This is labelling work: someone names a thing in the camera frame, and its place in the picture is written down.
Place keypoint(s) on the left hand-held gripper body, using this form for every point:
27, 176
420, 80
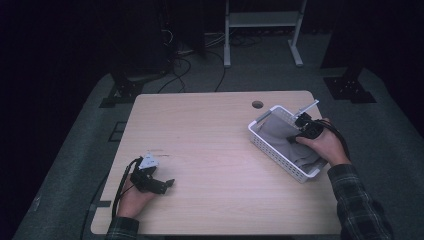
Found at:
145, 176

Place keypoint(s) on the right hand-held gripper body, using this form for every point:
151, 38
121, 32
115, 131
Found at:
308, 128

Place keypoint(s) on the grey shorts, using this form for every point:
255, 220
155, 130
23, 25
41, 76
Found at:
283, 140

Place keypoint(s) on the white plastic basket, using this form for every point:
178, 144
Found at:
276, 155

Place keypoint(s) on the person's right hand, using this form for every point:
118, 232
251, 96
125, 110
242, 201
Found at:
328, 146

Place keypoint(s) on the person's left hand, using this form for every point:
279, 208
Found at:
133, 201

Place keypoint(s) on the grey tape strip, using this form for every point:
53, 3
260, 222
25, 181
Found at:
104, 204

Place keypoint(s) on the black metal stand base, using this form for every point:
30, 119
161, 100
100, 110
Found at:
126, 90
350, 88

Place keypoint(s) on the white metal desk frame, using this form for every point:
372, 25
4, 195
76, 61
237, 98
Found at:
263, 19

